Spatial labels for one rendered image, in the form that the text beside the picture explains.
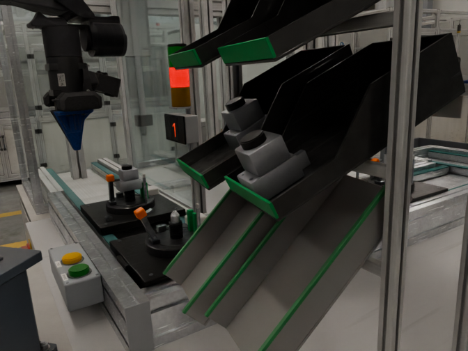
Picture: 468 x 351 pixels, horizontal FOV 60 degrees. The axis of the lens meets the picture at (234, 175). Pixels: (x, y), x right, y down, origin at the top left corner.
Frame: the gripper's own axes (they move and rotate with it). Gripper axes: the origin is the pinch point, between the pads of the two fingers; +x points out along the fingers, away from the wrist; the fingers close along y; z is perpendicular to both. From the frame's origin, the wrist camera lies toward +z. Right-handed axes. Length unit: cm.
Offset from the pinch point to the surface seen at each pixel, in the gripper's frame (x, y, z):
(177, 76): -8.2, 22.0, 30.2
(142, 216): 19.6, 4.1, 11.7
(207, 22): -30, 83, 73
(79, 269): 28.2, 5.8, -1.6
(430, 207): 30, -11, 89
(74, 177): 33, 110, 17
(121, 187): 21.5, 36.9, 17.0
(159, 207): 28, 33, 26
